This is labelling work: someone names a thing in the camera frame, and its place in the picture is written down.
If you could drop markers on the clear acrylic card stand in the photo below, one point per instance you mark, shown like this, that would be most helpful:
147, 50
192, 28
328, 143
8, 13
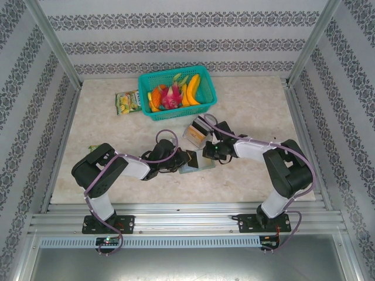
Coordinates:
202, 142

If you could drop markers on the grey card box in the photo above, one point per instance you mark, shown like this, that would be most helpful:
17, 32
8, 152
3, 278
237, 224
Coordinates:
205, 167

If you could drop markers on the white card with black stripe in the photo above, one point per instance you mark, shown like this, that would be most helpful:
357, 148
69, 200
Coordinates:
202, 118
200, 125

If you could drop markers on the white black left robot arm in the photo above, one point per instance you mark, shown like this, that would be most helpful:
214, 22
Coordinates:
133, 168

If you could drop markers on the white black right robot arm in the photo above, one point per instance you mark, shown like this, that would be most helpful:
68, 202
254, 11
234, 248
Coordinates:
252, 149

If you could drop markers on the small yellow toy banana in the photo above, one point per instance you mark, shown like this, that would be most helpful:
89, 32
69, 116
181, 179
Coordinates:
184, 98

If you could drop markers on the yellow toy fruit slice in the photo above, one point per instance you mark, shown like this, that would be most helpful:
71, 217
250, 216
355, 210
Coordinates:
153, 107

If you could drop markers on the pink toy dragon fruit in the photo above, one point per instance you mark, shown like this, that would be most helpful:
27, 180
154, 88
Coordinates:
170, 96

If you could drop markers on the large yellow toy banana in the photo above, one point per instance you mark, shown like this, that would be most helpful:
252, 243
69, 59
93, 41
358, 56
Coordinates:
192, 87

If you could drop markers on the teal plastic basket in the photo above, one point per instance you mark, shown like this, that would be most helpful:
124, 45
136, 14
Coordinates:
206, 85

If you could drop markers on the orange toy mango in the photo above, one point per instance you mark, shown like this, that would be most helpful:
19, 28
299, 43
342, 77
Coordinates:
156, 95

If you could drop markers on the small green candy packet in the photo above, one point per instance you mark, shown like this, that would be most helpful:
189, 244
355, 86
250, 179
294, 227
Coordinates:
93, 147

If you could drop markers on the green yellow snack packet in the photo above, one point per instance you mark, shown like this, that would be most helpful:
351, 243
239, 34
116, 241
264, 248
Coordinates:
126, 102

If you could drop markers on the small circuit board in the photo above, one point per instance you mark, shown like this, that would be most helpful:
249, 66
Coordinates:
269, 244
108, 241

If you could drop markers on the grey sheet metal panel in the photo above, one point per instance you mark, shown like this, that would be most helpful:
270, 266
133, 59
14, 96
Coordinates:
187, 266

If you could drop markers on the aluminium front rail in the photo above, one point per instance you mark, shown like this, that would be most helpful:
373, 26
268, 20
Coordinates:
187, 216

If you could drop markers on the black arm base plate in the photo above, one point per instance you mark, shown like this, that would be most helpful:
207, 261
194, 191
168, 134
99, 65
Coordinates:
127, 224
246, 224

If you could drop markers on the aluminium side rail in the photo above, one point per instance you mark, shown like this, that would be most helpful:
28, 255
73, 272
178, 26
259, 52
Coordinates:
60, 152
299, 117

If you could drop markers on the aluminium frame post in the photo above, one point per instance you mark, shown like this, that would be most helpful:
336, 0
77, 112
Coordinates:
55, 44
311, 44

